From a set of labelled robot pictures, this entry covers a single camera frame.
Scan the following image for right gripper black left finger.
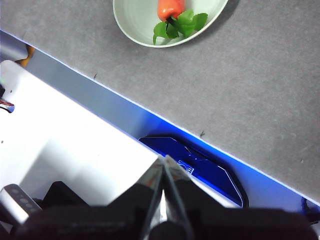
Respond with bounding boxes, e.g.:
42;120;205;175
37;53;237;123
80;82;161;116
13;155;165;240

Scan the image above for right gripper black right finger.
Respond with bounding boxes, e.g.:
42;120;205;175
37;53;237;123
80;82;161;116
162;154;320;240

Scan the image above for green plate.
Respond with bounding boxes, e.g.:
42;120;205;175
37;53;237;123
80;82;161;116
112;0;230;49

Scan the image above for orange carrot with green leaves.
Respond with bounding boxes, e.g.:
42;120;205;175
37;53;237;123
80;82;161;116
152;0;209;46

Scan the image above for orange object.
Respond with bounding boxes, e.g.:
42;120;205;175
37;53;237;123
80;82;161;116
14;44;36;68

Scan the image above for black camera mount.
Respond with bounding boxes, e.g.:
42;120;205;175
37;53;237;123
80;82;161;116
41;180;90;208

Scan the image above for silver camera bar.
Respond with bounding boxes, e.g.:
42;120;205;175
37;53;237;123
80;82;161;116
0;183;44;227

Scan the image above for red and black wires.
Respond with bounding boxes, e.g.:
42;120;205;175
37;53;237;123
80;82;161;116
0;83;15;114

